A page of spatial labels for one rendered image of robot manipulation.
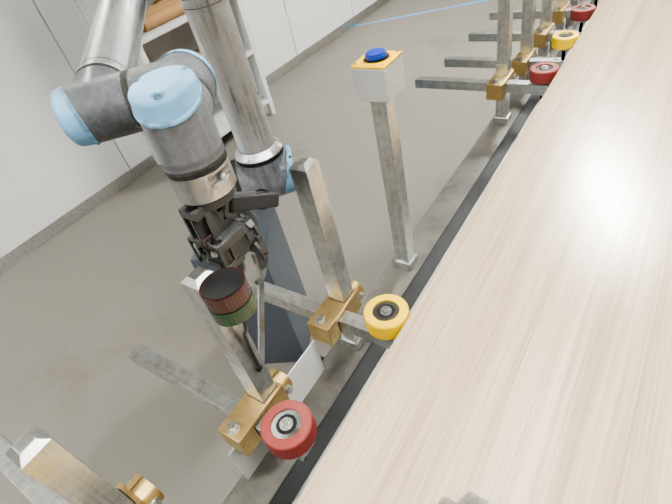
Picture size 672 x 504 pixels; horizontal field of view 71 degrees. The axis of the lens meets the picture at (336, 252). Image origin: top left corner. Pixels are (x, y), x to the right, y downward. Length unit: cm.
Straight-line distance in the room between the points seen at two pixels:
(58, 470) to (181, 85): 45
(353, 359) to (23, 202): 271
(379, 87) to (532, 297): 45
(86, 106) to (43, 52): 262
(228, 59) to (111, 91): 58
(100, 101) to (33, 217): 270
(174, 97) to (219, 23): 68
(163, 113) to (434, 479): 57
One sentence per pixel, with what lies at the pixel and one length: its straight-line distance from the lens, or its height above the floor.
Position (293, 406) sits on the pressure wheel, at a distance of 75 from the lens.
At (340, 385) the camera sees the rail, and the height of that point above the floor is 70.
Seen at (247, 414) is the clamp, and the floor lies 87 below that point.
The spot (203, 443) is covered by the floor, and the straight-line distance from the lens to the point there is 191.
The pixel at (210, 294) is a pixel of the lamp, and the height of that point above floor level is 115.
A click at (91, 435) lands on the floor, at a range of 219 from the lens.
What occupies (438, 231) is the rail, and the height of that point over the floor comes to 70.
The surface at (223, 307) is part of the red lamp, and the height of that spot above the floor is 114.
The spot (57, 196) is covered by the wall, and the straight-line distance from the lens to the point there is 348.
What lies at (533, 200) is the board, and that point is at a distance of 104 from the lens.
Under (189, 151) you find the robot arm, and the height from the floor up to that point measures 127.
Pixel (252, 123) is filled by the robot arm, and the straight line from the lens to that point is 138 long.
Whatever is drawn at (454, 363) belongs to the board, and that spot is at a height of 90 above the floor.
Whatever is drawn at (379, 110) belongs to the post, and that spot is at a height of 113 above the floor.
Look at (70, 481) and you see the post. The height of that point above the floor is 108.
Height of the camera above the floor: 153
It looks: 41 degrees down
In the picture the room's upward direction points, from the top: 16 degrees counter-clockwise
